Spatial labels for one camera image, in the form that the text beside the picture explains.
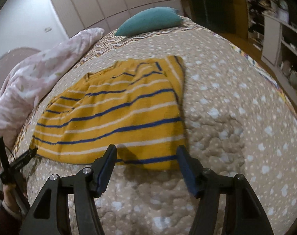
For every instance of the teal pillow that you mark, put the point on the teal pillow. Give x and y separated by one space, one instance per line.
153 19

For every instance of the white wardrobe doors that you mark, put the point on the white wardrobe doors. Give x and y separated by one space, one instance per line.
77 15

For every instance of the colourful patterned bed sheet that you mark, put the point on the colourful patterned bed sheet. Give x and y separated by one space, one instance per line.
112 42

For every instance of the pink floral blanket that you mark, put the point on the pink floral blanket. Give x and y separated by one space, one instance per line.
31 79

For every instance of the yellow blue striped sweater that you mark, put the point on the yellow blue striped sweater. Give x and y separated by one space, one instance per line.
134 105

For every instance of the beige dotted quilted bedspread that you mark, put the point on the beige dotted quilted bedspread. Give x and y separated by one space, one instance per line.
238 121

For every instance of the round grey headboard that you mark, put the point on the round grey headboard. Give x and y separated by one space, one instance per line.
12 58

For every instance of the dark wooden door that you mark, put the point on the dark wooden door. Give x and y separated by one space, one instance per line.
222 16

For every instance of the person's left hand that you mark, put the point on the person's left hand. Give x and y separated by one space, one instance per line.
9 203

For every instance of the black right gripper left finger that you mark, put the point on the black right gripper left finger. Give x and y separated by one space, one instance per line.
50 212

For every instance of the cluttered white shelf unit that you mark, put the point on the cluttered white shelf unit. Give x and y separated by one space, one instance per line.
278 22

